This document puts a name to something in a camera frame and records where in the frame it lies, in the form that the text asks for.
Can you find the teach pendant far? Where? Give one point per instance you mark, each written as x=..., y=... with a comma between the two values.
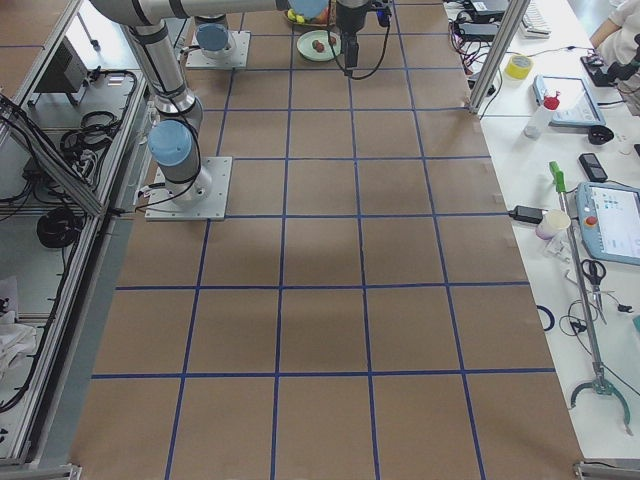
x=578, y=106

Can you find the light green plate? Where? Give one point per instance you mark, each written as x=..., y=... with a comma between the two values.
x=305, y=48

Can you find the white paper cup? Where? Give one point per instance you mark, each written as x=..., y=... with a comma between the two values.
x=552, y=224

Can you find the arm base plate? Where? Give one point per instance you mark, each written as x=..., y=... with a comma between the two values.
x=233, y=56
x=205, y=199

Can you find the red apple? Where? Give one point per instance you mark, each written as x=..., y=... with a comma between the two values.
x=325, y=17

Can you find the red capped squeeze bottle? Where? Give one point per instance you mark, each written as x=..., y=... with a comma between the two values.
x=541, y=118

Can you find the black power adapter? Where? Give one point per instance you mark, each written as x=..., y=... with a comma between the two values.
x=526, y=214

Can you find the black small bowl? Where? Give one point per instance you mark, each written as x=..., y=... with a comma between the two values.
x=599, y=135

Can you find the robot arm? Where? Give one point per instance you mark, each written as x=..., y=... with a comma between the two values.
x=143, y=23
x=213, y=36

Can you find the aluminium frame post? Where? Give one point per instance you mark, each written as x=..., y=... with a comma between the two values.
x=509, y=25

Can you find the black scissors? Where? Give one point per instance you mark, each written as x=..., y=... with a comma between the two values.
x=595, y=272

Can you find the yellow tape roll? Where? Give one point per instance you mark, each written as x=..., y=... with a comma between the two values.
x=518, y=66

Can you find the teach pendant near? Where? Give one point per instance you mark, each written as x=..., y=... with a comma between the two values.
x=609, y=221

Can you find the long reach grabber tool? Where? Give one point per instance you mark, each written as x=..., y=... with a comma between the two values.
x=600, y=385

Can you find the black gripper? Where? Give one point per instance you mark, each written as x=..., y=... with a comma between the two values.
x=351, y=20

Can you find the yellow banana bunch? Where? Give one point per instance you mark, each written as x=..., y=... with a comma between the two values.
x=294, y=17

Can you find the wicker basket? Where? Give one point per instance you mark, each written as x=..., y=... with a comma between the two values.
x=310, y=21

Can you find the teach pendant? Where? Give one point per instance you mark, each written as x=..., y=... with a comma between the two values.
x=578, y=106
x=609, y=221

